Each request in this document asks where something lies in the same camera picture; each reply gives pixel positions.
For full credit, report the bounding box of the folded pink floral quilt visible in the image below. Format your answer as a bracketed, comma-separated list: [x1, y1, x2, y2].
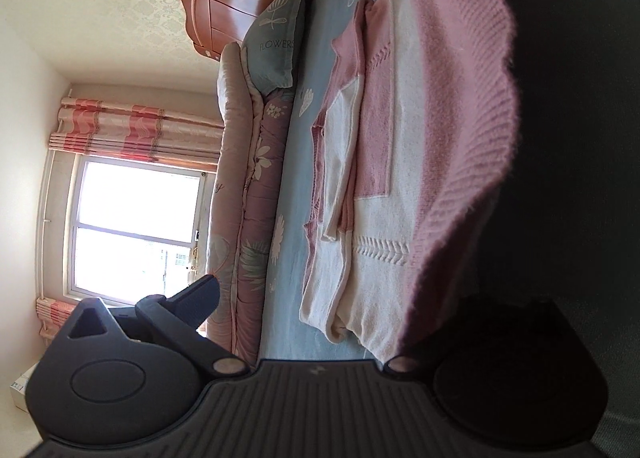
[202, 40, 296, 354]

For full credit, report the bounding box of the window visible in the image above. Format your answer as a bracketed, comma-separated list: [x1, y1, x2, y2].
[47, 150, 221, 306]

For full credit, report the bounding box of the white cardboard box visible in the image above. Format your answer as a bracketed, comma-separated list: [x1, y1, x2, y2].
[10, 370, 38, 411]

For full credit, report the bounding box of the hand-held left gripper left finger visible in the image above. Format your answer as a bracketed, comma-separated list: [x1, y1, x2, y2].
[66, 275, 251, 381]

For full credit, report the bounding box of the pink and white sweater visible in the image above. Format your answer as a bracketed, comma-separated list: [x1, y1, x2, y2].
[299, 0, 526, 364]

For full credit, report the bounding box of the blue-green floral pillow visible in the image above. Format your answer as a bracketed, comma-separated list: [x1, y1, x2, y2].
[241, 0, 307, 95]

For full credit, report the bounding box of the pink striped curtain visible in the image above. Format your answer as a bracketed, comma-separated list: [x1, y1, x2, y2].
[47, 97, 223, 164]
[36, 295, 76, 341]

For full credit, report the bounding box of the blue floral bed sheet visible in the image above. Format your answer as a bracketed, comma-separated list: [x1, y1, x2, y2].
[257, 0, 426, 361]

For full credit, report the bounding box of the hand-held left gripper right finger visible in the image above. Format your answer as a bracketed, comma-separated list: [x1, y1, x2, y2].
[384, 295, 568, 380]

